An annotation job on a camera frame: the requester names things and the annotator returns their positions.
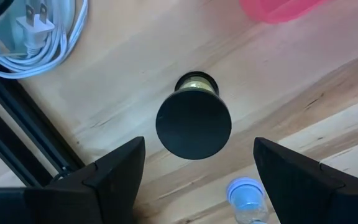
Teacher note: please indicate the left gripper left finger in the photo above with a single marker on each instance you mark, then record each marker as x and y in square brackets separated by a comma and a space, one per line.
[104, 193]

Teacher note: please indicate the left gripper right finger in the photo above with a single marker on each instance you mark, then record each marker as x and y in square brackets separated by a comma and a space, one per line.
[297, 186]

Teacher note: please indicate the lavender capped hourglass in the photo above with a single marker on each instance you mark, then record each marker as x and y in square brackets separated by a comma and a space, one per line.
[244, 189]

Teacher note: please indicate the black capped yellow hourglass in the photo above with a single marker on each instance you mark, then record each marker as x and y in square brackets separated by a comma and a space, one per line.
[193, 124]

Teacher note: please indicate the pink translucent plastic bin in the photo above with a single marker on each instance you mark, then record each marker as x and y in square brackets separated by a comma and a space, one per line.
[275, 11]

